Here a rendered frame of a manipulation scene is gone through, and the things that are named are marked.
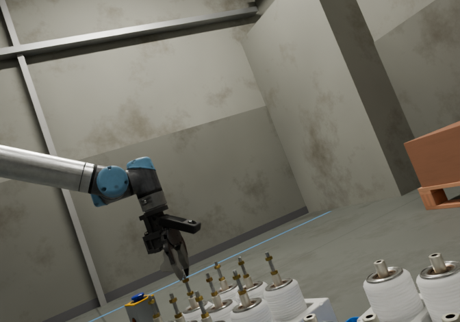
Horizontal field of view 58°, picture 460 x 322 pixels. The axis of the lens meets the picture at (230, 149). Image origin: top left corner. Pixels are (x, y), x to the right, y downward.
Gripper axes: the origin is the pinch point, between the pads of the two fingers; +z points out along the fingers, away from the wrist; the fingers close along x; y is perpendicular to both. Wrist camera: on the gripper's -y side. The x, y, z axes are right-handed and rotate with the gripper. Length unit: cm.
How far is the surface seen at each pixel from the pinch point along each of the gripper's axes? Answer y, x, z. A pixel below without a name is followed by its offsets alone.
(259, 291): -18.8, -1.2, 10.9
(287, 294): -28.3, 5.2, 11.9
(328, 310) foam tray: -35.3, 0.0, 19.8
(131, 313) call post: 21.0, 1.1, 6.3
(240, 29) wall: 33, -361, -191
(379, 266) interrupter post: -53, 18, 8
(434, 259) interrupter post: -63, 24, 8
